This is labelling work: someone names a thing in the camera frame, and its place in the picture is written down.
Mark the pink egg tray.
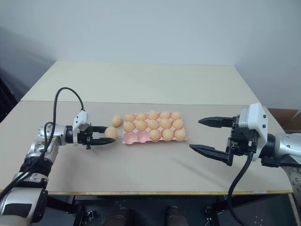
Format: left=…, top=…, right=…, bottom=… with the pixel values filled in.
left=121, top=112, right=188, bottom=145

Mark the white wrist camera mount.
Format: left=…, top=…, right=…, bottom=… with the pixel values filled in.
left=71, top=110, right=91, bottom=145
left=237, top=102, right=269, bottom=163

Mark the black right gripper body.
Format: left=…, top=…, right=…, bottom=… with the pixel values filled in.
left=225, top=114, right=257, bottom=156

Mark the brown cardboard box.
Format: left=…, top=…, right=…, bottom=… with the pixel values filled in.
left=267, top=107, right=301, bottom=133

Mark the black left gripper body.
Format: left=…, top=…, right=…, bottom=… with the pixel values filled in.
left=76, top=125, right=95, bottom=150

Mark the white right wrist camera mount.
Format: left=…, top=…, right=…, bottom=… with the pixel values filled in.
left=237, top=102, right=269, bottom=163

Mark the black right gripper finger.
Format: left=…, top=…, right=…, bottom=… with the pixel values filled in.
left=198, top=116, right=234, bottom=129
left=189, top=144, right=234, bottom=167

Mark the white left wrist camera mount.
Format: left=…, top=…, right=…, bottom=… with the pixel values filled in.
left=71, top=110, right=91, bottom=145

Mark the dark rounded brown shape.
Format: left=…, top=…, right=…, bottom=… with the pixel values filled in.
left=165, top=205, right=186, bottom=226

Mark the black object beside table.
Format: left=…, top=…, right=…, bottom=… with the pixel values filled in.
left=0, top=70, right=21, bottom=123

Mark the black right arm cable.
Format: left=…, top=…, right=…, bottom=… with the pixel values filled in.
left=226, top=137, right=257, bottom=226

